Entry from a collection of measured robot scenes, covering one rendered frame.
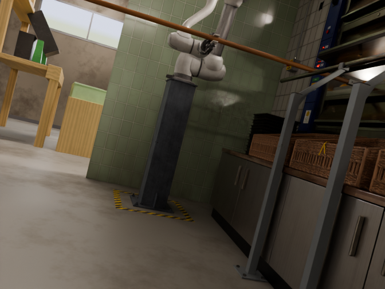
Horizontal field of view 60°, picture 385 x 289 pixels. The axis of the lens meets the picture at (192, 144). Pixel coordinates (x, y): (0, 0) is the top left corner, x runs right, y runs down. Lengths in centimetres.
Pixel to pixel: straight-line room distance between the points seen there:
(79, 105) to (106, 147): 143
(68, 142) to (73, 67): 398
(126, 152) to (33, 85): 543
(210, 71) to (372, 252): 186
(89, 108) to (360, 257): 381
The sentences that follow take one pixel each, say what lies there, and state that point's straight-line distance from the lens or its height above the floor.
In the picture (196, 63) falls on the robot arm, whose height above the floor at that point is 116.
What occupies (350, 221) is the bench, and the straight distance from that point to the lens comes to 131.
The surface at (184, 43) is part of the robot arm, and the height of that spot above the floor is 119.
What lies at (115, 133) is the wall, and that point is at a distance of 318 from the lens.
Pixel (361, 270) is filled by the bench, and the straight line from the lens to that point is 126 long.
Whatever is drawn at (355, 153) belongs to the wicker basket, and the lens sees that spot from 144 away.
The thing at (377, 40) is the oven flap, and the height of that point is 139.
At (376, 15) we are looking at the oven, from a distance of 259.
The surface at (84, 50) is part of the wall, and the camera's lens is 836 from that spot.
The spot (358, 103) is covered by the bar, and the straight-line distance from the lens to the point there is 135.
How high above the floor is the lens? 62
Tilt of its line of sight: 2 degrees down
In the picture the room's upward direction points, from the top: 14 degrees clockwise
